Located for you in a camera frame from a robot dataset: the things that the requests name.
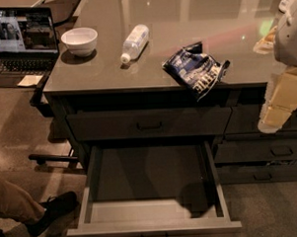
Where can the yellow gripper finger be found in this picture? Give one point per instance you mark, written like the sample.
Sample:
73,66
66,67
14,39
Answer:
266,44

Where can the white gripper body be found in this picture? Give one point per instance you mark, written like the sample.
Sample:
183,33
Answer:
289,41

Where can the clear plastic water bottle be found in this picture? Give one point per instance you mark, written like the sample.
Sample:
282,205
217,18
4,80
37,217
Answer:
134,44

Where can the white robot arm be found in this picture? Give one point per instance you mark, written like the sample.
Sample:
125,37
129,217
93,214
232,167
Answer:
286,38

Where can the right top drawer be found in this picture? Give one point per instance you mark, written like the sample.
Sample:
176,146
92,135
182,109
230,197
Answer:
245,119

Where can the right middle drawer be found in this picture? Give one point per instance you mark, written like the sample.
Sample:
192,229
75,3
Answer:
256,151

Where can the right bottom drawer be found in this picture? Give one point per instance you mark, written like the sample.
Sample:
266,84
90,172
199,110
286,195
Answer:
257,174

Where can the dark drawer cabinet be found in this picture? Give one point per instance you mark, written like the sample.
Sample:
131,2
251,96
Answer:
228,29

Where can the closed dark top drawer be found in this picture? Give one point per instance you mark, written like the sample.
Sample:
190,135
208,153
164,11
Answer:
148,123

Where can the open grey middle drawer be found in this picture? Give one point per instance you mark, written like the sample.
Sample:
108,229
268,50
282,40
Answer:
161,191

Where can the blue chip bag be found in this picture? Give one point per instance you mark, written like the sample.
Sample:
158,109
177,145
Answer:
199,71

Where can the white ceramic bowl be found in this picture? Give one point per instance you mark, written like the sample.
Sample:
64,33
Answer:
80,41

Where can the white sticky note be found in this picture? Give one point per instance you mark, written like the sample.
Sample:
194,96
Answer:
30,80

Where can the open black laptop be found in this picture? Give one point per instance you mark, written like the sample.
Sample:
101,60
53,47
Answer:
28,44

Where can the black chair base leg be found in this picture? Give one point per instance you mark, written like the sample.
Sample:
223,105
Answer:
42,159

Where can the black shoe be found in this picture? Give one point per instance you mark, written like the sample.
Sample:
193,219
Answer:
54,208

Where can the person's tan trouser leg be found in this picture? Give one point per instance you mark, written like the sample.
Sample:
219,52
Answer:
17,204

